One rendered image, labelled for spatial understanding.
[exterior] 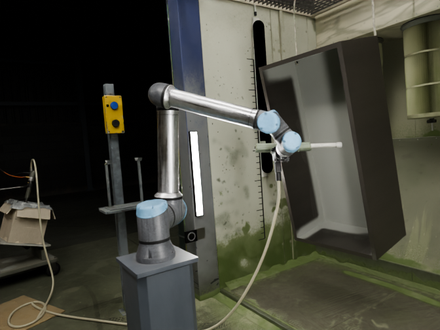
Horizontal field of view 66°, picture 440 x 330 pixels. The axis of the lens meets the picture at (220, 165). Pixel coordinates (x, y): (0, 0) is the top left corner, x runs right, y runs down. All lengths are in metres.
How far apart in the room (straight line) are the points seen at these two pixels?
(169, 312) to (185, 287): 0.13
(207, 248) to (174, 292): 1.03
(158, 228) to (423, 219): 2.10
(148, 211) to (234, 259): 1.34
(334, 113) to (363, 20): 1.10
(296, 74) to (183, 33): 0.86
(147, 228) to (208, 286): 1.22
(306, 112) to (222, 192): 0.87
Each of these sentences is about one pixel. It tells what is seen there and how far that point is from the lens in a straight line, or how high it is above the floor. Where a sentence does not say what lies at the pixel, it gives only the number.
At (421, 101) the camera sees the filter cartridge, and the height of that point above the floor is 1.37.
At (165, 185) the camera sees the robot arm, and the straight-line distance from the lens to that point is 1.77.
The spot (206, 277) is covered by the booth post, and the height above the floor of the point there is 0.16.
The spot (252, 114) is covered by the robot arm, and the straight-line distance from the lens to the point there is 1.49.
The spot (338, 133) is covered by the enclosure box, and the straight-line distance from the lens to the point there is 2.40.
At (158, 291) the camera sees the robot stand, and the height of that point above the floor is 0.54.
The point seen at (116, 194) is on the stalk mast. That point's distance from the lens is 2.52.
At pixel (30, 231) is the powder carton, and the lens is 3.71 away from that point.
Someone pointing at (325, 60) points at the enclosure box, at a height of 1.65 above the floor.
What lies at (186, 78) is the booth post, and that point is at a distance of 2.55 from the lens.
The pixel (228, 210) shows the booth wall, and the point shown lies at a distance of 2.71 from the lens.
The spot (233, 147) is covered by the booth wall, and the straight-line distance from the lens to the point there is 2.71.
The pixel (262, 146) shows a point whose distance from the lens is 1.90.
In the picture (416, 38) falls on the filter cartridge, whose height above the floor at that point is 1.83.
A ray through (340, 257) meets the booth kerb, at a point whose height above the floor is 0.09.
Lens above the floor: 1.17
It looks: 4 degrees down
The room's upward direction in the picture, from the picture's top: 4 degrees counter-clockwise
